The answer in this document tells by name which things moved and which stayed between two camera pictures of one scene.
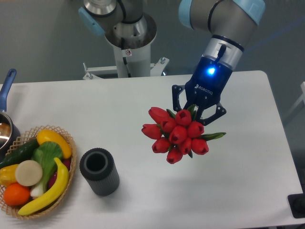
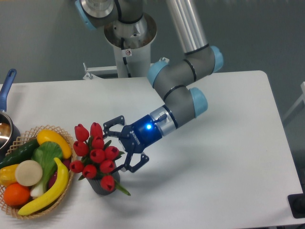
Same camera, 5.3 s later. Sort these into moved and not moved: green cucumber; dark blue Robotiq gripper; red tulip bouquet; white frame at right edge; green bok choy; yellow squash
Moved: red tulip bouquet; dark blue Robotiq gripper
Not moved: green cucumber; yellow squash; green bok choy; white frame at right edge
